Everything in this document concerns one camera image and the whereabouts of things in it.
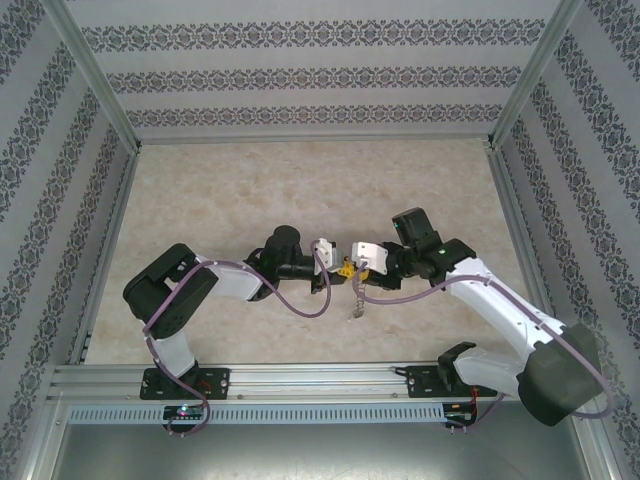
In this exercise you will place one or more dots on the left aluminium table edge rail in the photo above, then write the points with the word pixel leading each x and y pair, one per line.
pixel 106 260

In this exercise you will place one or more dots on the left circuit board green light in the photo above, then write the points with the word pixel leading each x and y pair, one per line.
pixel 185 412

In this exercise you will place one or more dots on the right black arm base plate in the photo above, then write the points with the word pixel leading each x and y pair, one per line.
pixel 420 382

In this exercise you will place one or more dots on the aluminium frame post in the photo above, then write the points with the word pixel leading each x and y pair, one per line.
pixel 531 75
pixel 95 75

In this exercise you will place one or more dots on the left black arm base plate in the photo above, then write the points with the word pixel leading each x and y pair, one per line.
pixel 220 382

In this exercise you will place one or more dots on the left aluminium frame post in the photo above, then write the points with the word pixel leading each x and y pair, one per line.
pixel 95 75

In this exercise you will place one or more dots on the right circuit board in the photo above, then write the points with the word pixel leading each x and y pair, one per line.
pixel 457 416

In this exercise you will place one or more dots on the grey sheet metal panel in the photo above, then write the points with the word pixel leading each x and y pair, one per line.
pixel 320 450

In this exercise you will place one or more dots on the aluminium table edge rail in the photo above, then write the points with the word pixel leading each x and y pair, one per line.
pixel 106 260
pixel 518 225

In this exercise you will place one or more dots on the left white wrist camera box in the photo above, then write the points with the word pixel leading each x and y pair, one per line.
pixel 327 250

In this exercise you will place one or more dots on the right aluminium table edge rail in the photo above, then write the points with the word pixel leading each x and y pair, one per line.
pixel 518 225

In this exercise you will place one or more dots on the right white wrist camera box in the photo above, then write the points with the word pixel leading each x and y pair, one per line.
pixel 372 255

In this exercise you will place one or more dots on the right aluminium frame post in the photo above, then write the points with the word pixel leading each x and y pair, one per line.
pixel 531 75

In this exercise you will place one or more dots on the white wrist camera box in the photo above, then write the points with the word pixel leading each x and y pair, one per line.
pixel 327 250
pixel 372 255

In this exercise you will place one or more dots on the aluminium mounting rail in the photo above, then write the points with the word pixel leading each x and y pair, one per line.
pixel 320 380

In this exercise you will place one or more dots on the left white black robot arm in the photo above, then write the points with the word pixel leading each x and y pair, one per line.
pixel 170 290

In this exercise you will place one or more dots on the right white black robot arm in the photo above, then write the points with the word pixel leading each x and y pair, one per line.
pixel 555 380

